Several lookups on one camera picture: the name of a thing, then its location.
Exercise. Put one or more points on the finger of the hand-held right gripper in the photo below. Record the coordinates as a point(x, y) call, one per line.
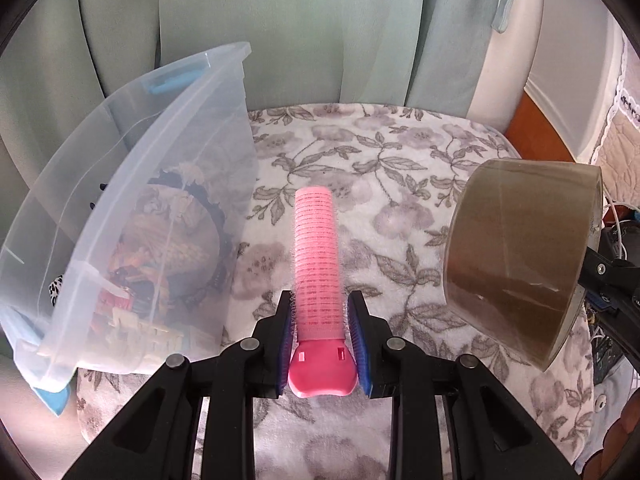
point(600, 267)
point(620, 332)

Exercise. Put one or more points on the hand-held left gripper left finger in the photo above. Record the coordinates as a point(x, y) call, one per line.
point(285, 340)

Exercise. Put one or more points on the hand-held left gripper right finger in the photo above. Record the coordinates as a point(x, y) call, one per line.
point(357, 345)

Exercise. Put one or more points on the pink hair roller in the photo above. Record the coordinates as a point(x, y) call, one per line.
point(315, 260)

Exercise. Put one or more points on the brown packing tape roll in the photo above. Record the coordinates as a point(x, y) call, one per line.
point(515, 230)

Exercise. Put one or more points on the black studded headband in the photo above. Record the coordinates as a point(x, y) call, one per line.
point(220, 230)

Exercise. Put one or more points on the cream plug adapter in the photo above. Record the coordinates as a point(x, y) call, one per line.
point(150, 332)

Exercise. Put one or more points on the red hair claw clip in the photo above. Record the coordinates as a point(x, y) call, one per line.
point(112, 300)

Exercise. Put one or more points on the black and white scrunchie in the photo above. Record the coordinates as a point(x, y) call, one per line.
point(56, 287)

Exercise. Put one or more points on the clear plastic storage container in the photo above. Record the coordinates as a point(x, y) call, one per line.
point(150, 135)

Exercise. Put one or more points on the light blue printed cloth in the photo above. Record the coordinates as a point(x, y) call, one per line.
point(605, 410)

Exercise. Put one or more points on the beige quilted lace cover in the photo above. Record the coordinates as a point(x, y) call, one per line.
point(620, 150)

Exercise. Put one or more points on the wooden headboard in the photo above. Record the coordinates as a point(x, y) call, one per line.
point(540, 130)

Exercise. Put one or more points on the grey floral blanket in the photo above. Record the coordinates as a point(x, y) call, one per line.
point(400, 185)

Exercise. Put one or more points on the pale green curtain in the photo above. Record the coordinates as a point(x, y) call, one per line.
point(300, 35)

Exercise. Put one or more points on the white bed frame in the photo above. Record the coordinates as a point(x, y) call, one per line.
point(560, 60)

